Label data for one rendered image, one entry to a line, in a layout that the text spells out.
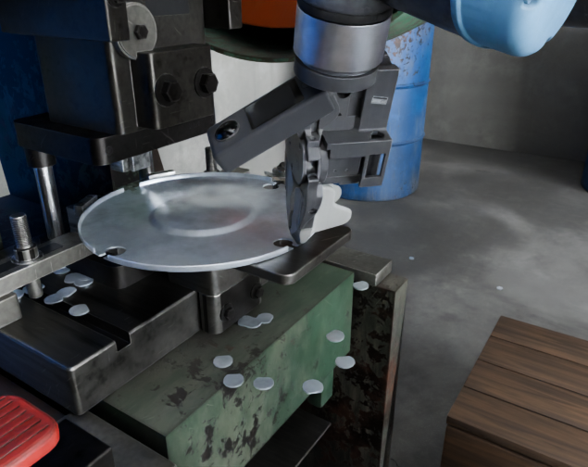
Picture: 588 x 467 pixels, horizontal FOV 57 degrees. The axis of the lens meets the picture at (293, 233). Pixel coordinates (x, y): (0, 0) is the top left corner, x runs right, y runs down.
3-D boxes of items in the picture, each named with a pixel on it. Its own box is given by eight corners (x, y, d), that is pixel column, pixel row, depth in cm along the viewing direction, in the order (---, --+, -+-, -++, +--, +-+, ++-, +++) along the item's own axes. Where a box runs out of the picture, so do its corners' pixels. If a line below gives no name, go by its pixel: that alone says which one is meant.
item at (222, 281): (350, 321, 69) (356, 223, 64) (289, 383, 59) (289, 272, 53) (202, 269, 82) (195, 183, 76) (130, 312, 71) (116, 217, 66)
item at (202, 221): (30, 223, 65) (29, 217, 65) (207, 164, 86) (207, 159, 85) (195, 305, 49) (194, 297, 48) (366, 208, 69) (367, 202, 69)
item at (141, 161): (156, 164, 72) (153, 136, 71) (128, 173, 69) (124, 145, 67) (139, 159, 74) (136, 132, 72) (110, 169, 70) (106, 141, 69)
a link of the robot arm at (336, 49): (310, 27, 39) (285, -15, 45) (304, 84, 42) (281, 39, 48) (406, 25, 41) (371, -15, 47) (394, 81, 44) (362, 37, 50)
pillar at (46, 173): (68, 235, 73) (49, 132, 67) (55, 241, 71) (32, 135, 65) (58, 232, 74) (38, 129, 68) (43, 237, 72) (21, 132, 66)
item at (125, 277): (226, 233, 81) (225, 213, 79) (118, 291, 65) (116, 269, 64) (149, 209, 89) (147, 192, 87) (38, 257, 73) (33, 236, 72)
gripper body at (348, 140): (381, 193, 52) (409, 78, 44) (294, 201, 51) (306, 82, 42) (356, 147, 58) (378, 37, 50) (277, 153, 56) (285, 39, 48)
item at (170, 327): (313, 249, 89) (314, 215, 86) (79, 418, 55) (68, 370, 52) (178, 210, 104) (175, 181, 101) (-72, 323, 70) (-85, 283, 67)
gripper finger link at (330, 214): (347, 257, 59) (362, 190, 53) (294, 262, 58) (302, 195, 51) (339, 236, 61) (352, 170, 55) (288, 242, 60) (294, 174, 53)
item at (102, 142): (221, 146, 75) (219, 107, 73) (104, 189, 60) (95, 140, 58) (140, 131, 83) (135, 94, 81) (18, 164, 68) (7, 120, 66)
